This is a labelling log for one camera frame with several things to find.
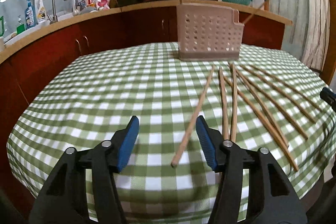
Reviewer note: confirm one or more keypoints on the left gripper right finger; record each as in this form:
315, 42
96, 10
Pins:
211, 142

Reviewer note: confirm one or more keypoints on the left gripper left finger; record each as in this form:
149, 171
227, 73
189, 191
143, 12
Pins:
122, 145

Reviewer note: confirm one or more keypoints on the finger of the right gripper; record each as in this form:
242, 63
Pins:
329, 97

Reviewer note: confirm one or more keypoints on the red kitchen cabinets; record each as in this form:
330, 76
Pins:
28, 65

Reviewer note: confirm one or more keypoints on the green checkered tablecloth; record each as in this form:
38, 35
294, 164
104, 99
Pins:
97, 95

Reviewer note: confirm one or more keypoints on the frosted glass sliding door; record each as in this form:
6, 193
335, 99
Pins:
307, 38

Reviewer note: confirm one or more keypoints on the pink perforated utensil basket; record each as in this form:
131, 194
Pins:
208, 32

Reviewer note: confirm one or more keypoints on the white spray cleaner bottle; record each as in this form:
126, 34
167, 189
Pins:
41, 12

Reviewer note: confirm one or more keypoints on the small green bottle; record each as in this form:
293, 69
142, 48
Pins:
20, 26

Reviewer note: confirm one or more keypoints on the blue dish soap bottle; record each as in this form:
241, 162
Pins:
30, 15

